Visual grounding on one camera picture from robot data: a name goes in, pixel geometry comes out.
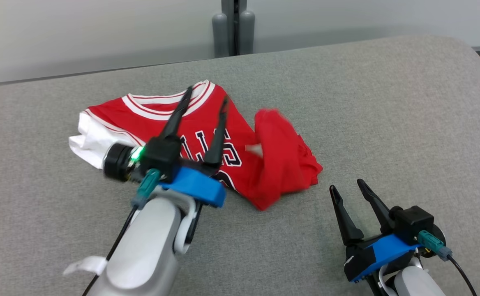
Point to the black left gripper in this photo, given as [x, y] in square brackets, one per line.
[116, 162]

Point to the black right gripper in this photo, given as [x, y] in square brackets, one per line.
[359, 261]

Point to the red white basketball jersey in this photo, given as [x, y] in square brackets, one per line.
[273, 164]

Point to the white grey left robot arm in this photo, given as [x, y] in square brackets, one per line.
[141, 250]

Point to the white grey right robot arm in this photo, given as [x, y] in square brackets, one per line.
[416, 283]

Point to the grey cylinder bumper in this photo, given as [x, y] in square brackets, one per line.
[219, 35]
[247, 33]

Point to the white paper tag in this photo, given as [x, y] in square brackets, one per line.
[86, 265]

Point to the blue right camera mount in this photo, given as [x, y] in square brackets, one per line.
[388, 250]

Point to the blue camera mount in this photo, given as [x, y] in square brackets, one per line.
[388, 250]
[199, 185]

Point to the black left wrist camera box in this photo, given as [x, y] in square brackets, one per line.
[162, 154]

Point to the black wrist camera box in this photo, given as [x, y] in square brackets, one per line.
[414, 222]
[162, 154]

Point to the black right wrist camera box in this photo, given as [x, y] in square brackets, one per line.
[414, 222]

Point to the blue left camera mount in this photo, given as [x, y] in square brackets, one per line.
[199, 185]

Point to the grey wall post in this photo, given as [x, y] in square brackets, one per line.
[234, 20]

